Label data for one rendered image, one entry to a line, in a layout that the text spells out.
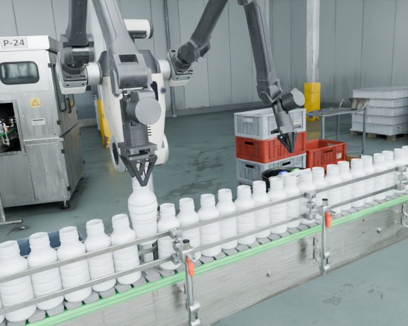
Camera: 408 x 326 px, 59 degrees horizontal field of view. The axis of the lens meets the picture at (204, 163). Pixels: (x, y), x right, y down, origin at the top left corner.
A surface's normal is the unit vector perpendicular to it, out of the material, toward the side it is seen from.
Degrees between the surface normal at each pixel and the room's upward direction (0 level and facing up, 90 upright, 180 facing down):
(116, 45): 56
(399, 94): 90
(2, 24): 90
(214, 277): 90
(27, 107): 90
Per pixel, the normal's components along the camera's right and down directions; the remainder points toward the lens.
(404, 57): -0.87, 0.17
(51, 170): 0.22, 0.25
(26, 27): 0.49, 0.18
